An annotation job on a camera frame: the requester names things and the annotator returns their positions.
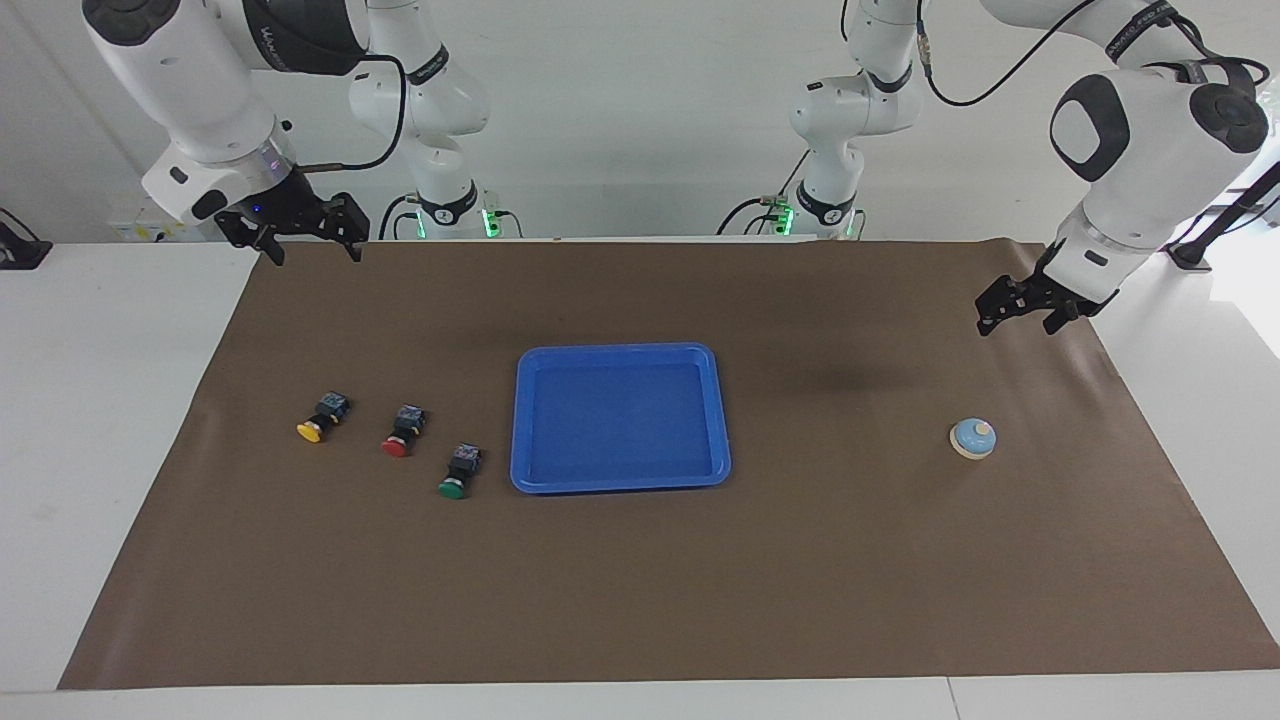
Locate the yellow mushroom push button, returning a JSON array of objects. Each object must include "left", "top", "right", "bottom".
[{"left": 296, "top": 392, "right": 351, "bottom": 445}]

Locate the red mushroom push button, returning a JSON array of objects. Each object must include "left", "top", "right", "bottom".
[{"left": 381, "top": 404, "right": 428, "bottom": 459}]

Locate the green mushroom push button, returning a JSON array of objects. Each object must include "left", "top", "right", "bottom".
[{"left": 438, "top": 443, "right": 483, "bottom": 500}]

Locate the blue plastic tray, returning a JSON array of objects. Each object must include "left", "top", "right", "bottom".
[{"left": 510, "top": 342, "right": 733, "bottom": 496}]

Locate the black metal stand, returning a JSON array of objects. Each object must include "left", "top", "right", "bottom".
[{"left": 1165, "top": 160, "right": 1280, "bottom": 273}]

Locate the brown table mat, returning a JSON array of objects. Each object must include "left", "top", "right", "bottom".
[{"left": 57, "top": 238, "right": 1280, "bottom": 692}]

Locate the black base cable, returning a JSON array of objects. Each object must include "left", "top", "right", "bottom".
[
  {"left": 378, "top": 193, "right": 421, "bottom": 241},
  {"left": 715, "top": 195, "right": 791, "bottom": 237}
]

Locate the white wall socket box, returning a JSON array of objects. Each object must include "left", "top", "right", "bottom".
[{"left": 108, "top": 195, "right": 201, "bottom": 243}]

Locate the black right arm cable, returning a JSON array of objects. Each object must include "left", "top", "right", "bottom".
[{"left": 285, "top": 50, "right": 411, "bottom": 173}]

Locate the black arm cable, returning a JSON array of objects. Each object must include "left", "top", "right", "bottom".
[
  {"left": 285, "top": 50, "right": 411, "bottom": 173},
  {"left": 915, "top": 0, "right": 1106, "bottom": 107}
]

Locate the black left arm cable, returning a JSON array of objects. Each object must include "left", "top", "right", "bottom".
[{"left": 915, "top": 0, "right": 1106, "bottom": 107}]

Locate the black clamp bracket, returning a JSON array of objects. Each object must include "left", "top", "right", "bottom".
[{"left": 0, "top": 207, "right": 53, "bottom": 271}]

